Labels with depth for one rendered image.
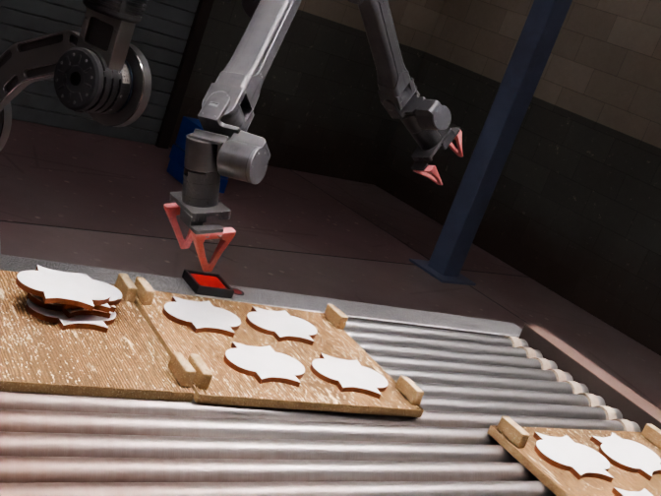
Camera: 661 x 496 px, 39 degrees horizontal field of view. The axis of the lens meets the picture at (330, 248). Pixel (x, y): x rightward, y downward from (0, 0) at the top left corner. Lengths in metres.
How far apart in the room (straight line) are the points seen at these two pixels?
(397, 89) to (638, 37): 4.99
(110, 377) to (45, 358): 0.09
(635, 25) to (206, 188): 5.84
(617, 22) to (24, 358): 6.24
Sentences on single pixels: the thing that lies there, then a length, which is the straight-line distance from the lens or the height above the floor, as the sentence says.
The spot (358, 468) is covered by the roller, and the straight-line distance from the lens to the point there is 1.33.
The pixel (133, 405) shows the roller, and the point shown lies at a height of 0.91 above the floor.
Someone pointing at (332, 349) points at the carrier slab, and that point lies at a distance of 1.64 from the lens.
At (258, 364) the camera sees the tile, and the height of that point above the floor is 0.95.
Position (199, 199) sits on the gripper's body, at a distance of 1.45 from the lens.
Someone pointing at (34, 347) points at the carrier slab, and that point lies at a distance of 1.33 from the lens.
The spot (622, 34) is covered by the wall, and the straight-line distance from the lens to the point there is 7.12.
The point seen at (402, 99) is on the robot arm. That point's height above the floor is 1.33.
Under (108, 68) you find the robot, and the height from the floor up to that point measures 1.18.
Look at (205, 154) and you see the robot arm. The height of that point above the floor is 1.22.
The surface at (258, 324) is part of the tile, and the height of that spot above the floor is 0.95.
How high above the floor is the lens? 1.52
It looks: 15 degrees down
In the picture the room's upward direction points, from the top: 20 degrees clockwise
